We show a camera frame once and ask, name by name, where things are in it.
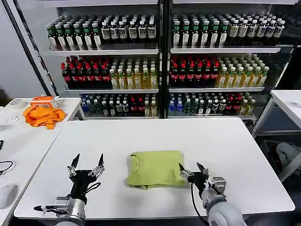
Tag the grey bag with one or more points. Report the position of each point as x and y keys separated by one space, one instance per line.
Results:
x=285 y=153

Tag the small black device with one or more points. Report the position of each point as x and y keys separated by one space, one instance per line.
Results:
x=1 y=144

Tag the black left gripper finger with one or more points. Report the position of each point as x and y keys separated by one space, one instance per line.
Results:
x=100 y=162
x=75 y=161

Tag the white shelf with bottles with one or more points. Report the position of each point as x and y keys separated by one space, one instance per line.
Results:
x=218 y=61
x=105 y=61

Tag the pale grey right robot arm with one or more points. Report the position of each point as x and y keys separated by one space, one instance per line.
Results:
x=221 y=207

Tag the orange and white box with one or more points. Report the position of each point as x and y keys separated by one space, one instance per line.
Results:
x=42 y=101

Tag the white tape roll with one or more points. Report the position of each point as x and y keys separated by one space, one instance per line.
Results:
x=15 y=103

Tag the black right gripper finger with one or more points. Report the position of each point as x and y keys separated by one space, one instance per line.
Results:
x=184 y=173
x=201 y=166

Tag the white side table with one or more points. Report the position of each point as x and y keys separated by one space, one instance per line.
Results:
x=26 y=146

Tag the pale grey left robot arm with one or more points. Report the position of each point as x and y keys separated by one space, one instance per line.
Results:
x=70 y=209

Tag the orange cloth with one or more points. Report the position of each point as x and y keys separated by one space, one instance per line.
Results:
x=43 y=116

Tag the light green shirt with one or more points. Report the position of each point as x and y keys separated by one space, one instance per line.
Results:
x=156 y=169

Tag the clear plastic wrapper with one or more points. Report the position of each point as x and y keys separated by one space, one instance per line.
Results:
x=13 y=118

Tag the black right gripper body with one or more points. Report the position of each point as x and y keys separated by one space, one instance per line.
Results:
x=200 y=180

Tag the black slanted pole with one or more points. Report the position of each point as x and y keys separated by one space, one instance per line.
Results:
x=23 y=40

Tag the white table with grey frame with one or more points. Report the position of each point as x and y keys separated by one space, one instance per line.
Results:
x=285 y=101

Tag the grey computer mouse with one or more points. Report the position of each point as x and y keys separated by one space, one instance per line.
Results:
x=8 y=195

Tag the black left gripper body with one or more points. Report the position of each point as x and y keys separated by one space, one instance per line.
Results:
x=81 y=181

